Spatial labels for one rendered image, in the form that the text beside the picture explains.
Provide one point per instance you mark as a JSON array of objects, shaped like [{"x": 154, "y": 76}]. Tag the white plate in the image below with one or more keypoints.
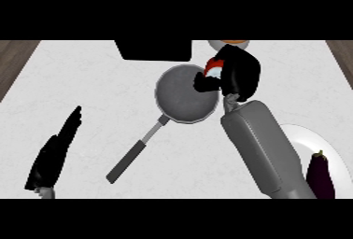
[{"x": 329, "y": 146}]

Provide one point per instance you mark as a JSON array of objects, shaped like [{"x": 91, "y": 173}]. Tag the white bowl with orange contents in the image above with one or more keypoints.
[{"x": 233, "y": 43}]

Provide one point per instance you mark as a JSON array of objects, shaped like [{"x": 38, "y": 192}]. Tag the black appliance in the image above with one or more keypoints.
[{"x": 156, "y": 49}]

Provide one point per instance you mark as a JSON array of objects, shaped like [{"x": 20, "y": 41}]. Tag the grey frying pan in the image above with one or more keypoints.
[{"x": 184, "y": 93}]

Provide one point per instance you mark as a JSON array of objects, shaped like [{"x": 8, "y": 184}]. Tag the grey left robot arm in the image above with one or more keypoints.
[{"x": 46, "y": 193}]

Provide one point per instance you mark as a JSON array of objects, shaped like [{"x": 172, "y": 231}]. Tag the red can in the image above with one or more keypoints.
[{"x": 215, "y": 69}]

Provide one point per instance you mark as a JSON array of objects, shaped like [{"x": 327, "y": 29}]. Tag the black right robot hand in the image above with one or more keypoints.
[{"x": 241, "y": 74}]

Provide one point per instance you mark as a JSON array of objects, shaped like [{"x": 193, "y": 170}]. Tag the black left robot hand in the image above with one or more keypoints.
[{"x": 52, "y": 155}]

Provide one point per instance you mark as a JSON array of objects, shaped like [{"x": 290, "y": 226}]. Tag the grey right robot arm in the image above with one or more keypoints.
[{"x": 265, "y": 149}]

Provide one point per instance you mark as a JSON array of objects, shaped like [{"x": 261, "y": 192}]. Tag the purple eggplant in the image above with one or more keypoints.
[{"x": 320, "y": 177}]

